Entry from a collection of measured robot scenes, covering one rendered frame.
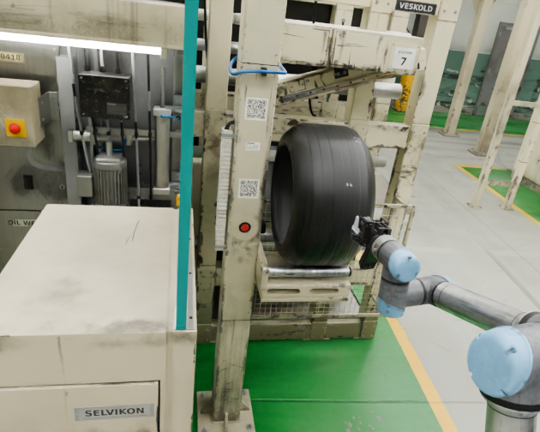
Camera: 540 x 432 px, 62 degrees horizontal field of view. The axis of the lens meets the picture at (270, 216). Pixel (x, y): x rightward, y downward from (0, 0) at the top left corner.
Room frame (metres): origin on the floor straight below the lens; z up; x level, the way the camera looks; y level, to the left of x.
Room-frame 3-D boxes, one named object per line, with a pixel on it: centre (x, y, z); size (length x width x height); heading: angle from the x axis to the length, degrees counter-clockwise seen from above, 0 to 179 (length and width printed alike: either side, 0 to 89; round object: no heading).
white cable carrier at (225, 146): (1.54, 0.18, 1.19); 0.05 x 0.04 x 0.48; 13
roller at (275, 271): (1.52, -0.18, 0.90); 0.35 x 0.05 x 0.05; 103
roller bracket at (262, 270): (1.62, 0.03, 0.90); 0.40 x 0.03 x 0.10; 13
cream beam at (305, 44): (1.98, -0.20, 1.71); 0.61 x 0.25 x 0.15; 103
